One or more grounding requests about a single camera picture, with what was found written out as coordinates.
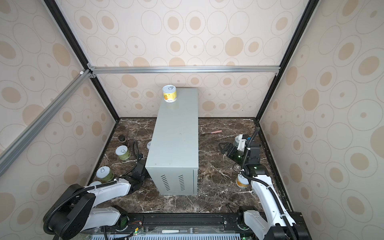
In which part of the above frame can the yellow can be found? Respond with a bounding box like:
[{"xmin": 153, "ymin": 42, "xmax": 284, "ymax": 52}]
[
  {"xmin": 162, "ymin": 85, "xmax": 177, "ymax": 103},
  {"xmin": 236, "ymin": 174, "xmax": 249, "ymax": 189}
]

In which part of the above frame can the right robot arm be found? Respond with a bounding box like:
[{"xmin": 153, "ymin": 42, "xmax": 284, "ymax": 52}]
[{"xmin": 219, "ymin": 128, "xmax": 311, "ymax": 240}]

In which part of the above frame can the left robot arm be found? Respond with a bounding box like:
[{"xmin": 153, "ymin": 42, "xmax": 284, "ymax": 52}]
[{"xmin": 43, "ymin": 158, "xmax": 149, "ymax": 240}]

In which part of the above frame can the white can right rear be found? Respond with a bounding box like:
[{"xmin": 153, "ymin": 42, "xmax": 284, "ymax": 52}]
[{"xmin": 234, "ymin": 135, "xmax": 243, "ymax": 148}]

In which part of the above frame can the green can upper left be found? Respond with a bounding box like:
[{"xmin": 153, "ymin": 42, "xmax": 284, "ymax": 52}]
[{"xmin": 115, "ymin": 145, "xmax": 131, "ymax": 161}]

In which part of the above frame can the green can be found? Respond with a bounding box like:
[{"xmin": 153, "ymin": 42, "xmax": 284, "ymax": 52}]
[
  {"xmin": 96, "ymin": 166, "xmax": 115, "ymax": 184},
  {"xmin": 115, "ymin": 145, "xmax": 131, "ymax": 161}
]

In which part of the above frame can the green can lower left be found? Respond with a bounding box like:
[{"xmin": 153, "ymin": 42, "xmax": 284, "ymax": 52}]
[{"xmin": 96, "ymin": 166, "xmax": 115, "ymax": 184}]

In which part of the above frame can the grey metal cabinet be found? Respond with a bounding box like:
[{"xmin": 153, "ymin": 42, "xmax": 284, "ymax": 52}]
[{"xmin": 146, "ymin": 88, "xmax": 199, "ymax": 195}]

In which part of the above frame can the small dark jar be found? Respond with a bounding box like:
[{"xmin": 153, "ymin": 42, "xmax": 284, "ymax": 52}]
[{"xmin": 118, "ymin": 135, "xmax": 127, "ymax": 145}]

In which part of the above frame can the horizontal aluminium bar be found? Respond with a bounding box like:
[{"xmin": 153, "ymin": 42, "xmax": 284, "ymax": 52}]
[{"xmin": 91, "ymin": 66, "xmax": 280, "ymax": 74}]

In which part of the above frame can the diagonal aluminium bar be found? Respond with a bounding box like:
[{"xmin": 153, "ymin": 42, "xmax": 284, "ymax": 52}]
[{"xmin": 1, "ymin": 70, "xmax": 91, "ymax": 175}]

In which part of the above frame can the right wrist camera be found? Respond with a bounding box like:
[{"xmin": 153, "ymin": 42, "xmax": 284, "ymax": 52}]
[{"xmin": 237, "ymin": 134, "xmax": 251, "ymax": 152}]

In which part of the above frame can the pink handled tool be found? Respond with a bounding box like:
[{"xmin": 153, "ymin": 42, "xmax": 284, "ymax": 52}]
[{"xmin": 205, "ymin": 130, "xmax": 222, "ymax": 135}]

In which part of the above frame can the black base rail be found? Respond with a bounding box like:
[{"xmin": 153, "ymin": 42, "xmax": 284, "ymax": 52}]
[{"xmin": 59, "ymin": 212, "xmax": 313, "ymax": 240}]

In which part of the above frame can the white handled fork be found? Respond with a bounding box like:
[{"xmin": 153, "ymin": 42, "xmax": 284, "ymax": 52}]
[{"xmin": 162, "ymin": 228, "xmax": 199, "ymax": 234}]

